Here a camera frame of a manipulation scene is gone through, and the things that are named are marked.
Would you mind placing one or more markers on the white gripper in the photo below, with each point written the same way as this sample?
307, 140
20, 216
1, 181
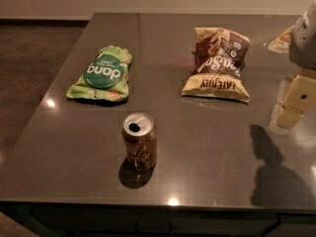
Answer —
304, 44

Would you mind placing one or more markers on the brown chip bag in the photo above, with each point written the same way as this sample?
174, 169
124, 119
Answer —
219, 59

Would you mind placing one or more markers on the orange soda can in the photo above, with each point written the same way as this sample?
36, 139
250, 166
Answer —
140, 139

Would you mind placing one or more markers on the green dang chip bag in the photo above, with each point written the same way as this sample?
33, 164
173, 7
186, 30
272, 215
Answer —
106, 78

